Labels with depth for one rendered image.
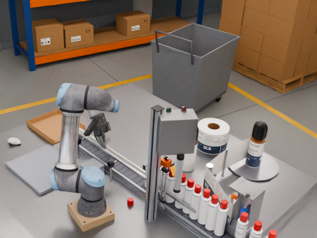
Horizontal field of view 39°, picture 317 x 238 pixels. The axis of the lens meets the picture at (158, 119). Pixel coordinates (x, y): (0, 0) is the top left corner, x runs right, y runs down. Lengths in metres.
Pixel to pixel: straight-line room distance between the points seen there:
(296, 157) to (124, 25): 3.17
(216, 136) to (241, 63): 3.32
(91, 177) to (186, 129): 0.54
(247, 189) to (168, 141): 0.45
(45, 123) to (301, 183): 1.70
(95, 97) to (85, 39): 4.02
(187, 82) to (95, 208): 2.51
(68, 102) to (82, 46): 3.96
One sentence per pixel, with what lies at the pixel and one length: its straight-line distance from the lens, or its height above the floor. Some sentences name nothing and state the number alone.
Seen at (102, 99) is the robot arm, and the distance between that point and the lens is 2.12.
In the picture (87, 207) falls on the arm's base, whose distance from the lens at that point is 2.28.
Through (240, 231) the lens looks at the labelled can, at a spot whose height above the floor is 1.00.
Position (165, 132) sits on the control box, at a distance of 1.96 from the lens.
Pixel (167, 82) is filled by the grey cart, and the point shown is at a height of 0.39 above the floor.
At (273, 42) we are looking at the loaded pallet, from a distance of 5.59.
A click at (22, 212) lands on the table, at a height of 0.83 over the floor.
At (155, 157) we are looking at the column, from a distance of 2.08.
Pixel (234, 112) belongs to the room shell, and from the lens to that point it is 5.08.
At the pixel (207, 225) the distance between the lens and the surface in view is 2.26.
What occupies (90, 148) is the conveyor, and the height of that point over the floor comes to 0.88.
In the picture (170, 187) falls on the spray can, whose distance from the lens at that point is 2.32.
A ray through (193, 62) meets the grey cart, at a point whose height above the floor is 0.73.
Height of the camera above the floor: 2.47
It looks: 31 degrees down
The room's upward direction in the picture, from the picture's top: 4 degrees clockwise
